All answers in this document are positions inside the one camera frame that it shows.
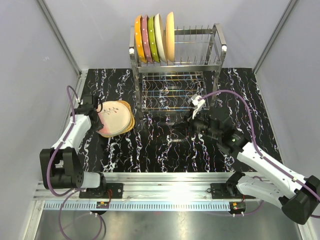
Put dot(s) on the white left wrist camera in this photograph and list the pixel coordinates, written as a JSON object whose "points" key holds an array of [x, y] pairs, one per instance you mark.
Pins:
{"points": [[79, 101]]}

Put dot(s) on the yellow-green dotted plate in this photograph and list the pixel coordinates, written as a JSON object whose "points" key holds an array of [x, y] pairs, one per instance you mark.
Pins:
{"points": [[152, 39]]}

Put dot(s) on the stack of plates underneath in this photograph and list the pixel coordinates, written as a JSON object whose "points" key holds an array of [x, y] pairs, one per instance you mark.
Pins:
{"points": [[128, 129]]}

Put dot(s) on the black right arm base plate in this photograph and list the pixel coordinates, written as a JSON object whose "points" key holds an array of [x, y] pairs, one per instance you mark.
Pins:
{"points": [[224, 191]]}

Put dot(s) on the upper woven wicker tray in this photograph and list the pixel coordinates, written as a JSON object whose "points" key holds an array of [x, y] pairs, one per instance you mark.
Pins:
{"points": [[130, 107]]}

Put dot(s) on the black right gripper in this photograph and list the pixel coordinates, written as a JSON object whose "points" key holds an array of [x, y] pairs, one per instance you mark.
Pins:
{"points": [[183, 126]]}

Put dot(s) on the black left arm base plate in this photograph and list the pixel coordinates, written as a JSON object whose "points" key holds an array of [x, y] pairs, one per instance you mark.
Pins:
{"points": [[105, 191]]}

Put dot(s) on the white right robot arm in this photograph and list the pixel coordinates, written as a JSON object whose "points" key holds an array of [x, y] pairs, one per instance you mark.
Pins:
{"points": [[296, 195]]}

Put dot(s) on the aluminium rail frame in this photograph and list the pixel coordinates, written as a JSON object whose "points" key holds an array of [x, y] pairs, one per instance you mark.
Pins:
{"points": [[157, 191]]}

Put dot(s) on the orange dotted plate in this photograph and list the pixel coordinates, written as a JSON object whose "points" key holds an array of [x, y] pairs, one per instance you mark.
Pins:
{"points": [[138, 39]]}

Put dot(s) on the black marble pattern mat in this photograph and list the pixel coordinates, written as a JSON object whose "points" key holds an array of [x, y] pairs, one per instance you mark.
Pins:
{"points": [[153, 146]]}

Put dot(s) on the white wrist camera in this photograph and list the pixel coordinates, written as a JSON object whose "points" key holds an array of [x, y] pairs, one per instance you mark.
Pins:
{"points": [[79, 101], [196, 102]]}

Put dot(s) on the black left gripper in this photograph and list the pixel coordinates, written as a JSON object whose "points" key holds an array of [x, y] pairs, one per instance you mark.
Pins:
{"points": [[98, 127]]}

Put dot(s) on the cream plate with drawing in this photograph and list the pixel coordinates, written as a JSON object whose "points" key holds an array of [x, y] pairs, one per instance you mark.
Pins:
{"points": [[160, 38]]}

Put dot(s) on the tan plate with bear drawing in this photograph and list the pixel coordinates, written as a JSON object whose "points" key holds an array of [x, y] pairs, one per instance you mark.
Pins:
{"points": [[170, 37]]}

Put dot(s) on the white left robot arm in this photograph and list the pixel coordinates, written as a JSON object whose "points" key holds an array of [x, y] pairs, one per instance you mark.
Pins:
{"points": [[60, 164]]}

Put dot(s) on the pink and cream plate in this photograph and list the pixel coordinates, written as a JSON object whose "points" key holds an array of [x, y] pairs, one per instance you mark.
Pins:
{"points": [[115, 117]]}

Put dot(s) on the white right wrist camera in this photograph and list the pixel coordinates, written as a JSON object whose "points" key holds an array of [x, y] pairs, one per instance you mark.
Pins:
{"points": [[196, 102]]}

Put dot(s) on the stainless steel dish rack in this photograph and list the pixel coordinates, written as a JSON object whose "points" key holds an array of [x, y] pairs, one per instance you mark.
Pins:
{"points": [[166, 87]]}

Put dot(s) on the pink dotted plate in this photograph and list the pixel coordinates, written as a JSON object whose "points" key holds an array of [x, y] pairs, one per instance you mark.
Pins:
{"points": [[145, 39]]}

